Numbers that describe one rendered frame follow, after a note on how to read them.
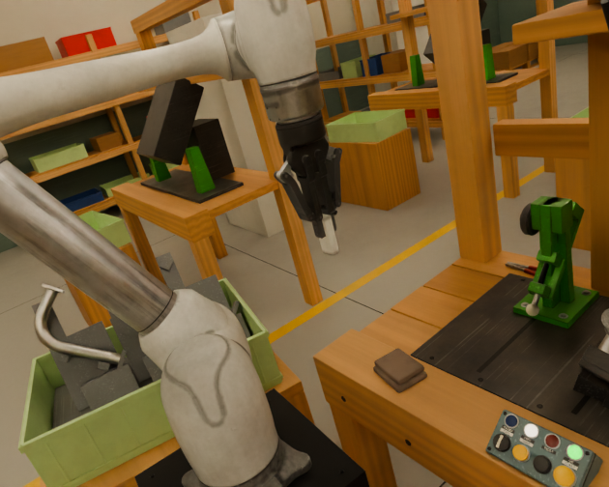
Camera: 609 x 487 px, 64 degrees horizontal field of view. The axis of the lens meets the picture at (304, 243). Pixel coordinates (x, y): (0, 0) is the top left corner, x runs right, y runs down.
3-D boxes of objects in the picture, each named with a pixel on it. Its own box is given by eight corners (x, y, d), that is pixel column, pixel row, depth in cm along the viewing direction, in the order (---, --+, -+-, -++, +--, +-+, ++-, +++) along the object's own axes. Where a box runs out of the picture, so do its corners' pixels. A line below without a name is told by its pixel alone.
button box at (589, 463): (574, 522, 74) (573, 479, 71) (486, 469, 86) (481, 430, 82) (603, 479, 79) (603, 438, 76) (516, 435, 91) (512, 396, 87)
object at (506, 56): (511, 77, 850) (509, 50, 832) (470, 81, 912) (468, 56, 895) (545, 61, 910) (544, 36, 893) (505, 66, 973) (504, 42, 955)
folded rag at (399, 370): (428, 377, 105) (426, 366, 104) (398, 394, 103) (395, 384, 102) (401, 356, 114) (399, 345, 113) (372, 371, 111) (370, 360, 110)
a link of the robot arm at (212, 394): (194, 505, 77) (141, 397, 69) (189, 431, 94) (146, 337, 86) (290, 464, 80) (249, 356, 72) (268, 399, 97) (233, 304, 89)
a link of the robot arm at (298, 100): (247, 89, 75) (258, 127, 77) (281, 84, 67) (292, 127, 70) (293, 73, 79) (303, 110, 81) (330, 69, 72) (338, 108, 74)
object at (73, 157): (246, 164, 742) (197, 3, 652) (43, 248, 602) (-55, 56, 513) (230, 162, 785) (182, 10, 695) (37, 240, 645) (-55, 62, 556)
